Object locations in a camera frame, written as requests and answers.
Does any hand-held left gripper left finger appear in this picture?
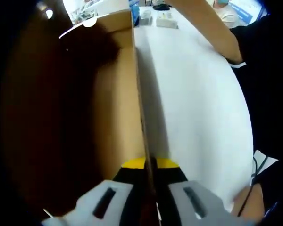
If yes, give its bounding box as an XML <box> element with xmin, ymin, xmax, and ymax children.
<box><xmin>41</xmin><ymin>157</ymin><xmax>147</xmax><ymax>226</ymax></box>

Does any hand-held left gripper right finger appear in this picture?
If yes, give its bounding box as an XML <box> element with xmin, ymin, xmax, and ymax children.
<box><xmin>152</xmin><ymin>157</ymin><xmax>250</xmax><ymax>226</ymax></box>

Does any brown cardboard shoe box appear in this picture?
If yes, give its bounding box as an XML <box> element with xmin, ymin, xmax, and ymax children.
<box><xmin>0</xmin><ymin>8</ymin><xmax>158</xmax><ymax>218</ymax></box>

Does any small white printed carton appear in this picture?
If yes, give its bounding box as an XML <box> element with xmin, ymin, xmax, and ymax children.
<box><xmin>155</xmin><ymin>13</ymin><xmax>179</xmax><ymax>29</ymax></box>

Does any blue soft tissue packet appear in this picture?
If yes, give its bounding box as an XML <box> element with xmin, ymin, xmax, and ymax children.
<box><xmin>129</xmin><ymin>0</ymin><xmax>141</xmax><ymax>26</ymax></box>

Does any blue and white sign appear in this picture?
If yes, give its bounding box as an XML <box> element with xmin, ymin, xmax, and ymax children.
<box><xmin>228</xmin><ymin>1</ymin><xmax>266</xmax><ymax>24</ymax></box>

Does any black elongated tool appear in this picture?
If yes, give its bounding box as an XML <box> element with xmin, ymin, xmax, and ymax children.
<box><xmin>152</xmin><ymin>4</ymin><xmax>171</xmax><ymax>11</ymax></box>

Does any black cable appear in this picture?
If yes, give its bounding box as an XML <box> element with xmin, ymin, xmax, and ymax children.
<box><xmin>237</xmin><ymin>156</ymin><xmax>270</xmax><ymax>217</ymax></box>

